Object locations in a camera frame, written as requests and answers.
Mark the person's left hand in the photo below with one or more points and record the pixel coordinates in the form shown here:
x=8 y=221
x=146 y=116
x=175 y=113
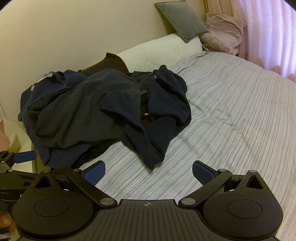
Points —
x=4 y=222

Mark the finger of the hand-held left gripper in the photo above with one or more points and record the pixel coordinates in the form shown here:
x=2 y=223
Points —
x=24 y=156

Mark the dark grey shirt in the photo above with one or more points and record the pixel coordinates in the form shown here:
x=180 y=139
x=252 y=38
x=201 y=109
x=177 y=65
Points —
x=76 y=115

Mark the navy pants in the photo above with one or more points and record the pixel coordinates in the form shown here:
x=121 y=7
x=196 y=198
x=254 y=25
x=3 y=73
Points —
x=30 y=97

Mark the grey cushion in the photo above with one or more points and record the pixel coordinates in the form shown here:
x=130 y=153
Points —
x=180 y=18

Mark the pink curtain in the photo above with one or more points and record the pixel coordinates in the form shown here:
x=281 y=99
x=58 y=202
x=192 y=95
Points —
x=266 y=34

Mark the white bolster pillow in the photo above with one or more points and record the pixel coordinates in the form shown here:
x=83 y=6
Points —
x=161 y=46

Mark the pink blanket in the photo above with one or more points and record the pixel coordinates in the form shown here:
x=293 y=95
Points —
x=222 y=32

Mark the striped grey bedsheet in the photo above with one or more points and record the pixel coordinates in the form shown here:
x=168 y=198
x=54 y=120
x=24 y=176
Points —
x=231 y=115

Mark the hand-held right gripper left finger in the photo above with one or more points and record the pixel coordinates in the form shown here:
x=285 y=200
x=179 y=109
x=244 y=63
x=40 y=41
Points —
x=95 y=172

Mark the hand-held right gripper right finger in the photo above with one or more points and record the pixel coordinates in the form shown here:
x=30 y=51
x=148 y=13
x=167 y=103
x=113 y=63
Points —
x=200 y=172

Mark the brown garment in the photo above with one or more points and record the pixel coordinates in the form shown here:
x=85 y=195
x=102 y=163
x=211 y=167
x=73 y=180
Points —
x=113 y=62

